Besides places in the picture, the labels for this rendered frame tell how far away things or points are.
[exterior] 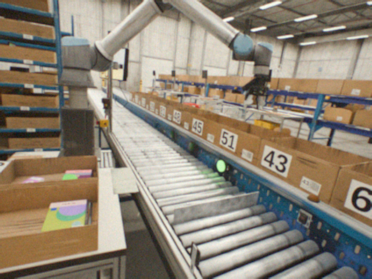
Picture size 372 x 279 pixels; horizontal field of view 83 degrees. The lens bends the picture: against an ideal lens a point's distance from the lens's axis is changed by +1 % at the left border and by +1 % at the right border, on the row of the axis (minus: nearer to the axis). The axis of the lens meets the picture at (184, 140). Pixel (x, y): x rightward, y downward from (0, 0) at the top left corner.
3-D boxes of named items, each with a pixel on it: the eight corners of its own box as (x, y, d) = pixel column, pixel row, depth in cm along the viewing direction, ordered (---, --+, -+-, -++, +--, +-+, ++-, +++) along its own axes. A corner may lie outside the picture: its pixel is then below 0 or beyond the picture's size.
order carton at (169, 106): (158, 116, 249) (159, 102, 245) (181, 116, 263) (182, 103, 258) (171, 123, 216) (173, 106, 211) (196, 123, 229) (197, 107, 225)
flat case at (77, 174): (57, 190, 94) (57, 188, 94) (65, 172, 112) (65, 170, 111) (90, 189, 99) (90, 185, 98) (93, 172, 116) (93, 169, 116)
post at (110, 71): (106, 138, 215) (106, 45, 192) (111, 138, 217) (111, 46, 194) (107, 141, 205) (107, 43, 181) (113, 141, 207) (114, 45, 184)
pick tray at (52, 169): (14, 177, 106) (12, 158, 103) (97, 171, 121) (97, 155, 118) (-10, 210, 81) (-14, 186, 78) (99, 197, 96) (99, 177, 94)
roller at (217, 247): (180, 258, 73) (181, 247, 72) (281, 226, 97) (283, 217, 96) (186, 270, 69) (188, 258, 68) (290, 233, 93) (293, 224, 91)
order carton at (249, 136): (214, 146, 150) (218, 122, 145) (245, 144, 163) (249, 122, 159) (255, 167, 116) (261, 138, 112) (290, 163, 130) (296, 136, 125)
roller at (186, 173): (137, 182, 123) (138, 175, 122) (210, 173, 147) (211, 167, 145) (139, 186, 119) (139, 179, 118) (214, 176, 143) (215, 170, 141)
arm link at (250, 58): (233, 40, 115) (257, 41, 112) (233, 45, 126) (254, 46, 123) (230, 58, 117) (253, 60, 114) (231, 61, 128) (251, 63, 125)
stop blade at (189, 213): (172, 226, 86) (174, 207, 84) (254, 207, 107) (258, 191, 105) (172, 228, 86) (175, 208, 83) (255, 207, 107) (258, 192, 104)
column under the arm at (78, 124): (54, 163, 125) (50, 108, 117) (61, 149, 148) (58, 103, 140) (101, 161, 135) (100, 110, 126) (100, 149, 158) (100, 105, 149)
